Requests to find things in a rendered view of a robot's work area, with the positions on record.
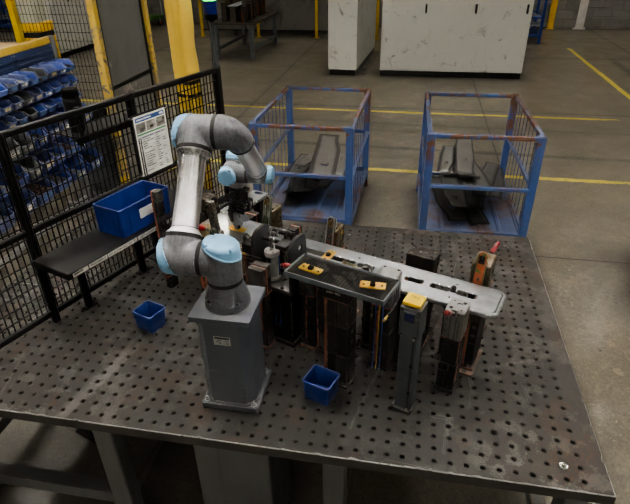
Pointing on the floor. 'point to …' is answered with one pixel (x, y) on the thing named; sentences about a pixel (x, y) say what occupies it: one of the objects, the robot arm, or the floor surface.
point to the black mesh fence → (72, 199)
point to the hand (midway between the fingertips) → (237, 225)
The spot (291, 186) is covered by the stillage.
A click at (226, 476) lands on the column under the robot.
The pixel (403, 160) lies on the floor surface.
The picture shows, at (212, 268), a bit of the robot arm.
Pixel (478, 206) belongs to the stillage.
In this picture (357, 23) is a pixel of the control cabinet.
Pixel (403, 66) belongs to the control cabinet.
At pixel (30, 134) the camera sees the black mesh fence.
